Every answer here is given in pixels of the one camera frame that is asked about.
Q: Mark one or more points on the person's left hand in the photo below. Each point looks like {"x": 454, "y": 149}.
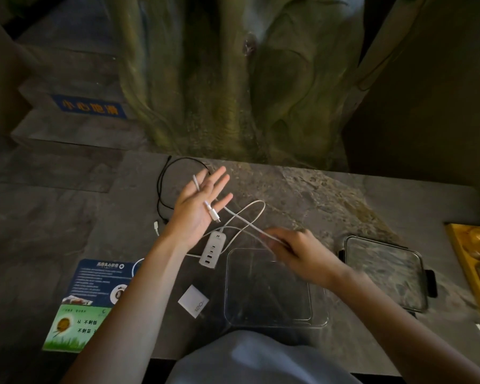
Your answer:
{"x": 190, "y": 217}

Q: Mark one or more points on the person's right hand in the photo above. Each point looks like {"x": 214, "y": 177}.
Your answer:
{"x": 308, "y": 257}

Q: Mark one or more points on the person's right fingers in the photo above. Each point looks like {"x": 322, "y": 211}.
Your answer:
{"x": 282, "y": 241}

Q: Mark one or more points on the person's left middle finger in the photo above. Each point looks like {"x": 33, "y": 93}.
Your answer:
{"x": 215, "y": 179}

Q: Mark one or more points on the person's left little finger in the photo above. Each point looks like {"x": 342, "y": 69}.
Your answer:
{"x": 223, "y": 201}

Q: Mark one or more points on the person's right forearm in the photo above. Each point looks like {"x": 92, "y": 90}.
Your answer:
{"x": 400, "y": 327}

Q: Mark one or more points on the person's left forearm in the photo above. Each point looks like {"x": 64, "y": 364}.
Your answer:
{"x": 140, "y": 299}

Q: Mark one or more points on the clear square plastic container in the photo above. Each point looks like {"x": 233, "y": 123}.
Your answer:
{"x": 272, "y": 291}

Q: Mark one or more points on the white multi-port charger hub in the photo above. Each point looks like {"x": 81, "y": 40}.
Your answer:
{"x": 212, "y": 251}

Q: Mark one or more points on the artificial tree trunk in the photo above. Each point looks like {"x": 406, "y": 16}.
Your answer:
{"x": 240, "y": 83}

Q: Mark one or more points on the white square power adapter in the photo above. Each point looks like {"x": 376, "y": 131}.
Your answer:
{"x": 192, "y": 301}

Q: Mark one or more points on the clear lid with black clips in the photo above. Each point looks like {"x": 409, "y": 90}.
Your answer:
{"x": 388, "y": 271}

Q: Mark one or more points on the person's light grey clothing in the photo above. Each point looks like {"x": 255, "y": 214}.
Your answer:
{"x": 260, "y": 359}

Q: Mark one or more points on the blue warning sign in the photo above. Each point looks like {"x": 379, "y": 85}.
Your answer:
{"x": 88, "y": 106}

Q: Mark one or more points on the blue and green leaflet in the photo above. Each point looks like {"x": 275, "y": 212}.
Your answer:
{"x": 90, "y": 291}

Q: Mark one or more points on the yellow wooden tray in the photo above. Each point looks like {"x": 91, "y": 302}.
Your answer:
{"x": 470, "y": 259}

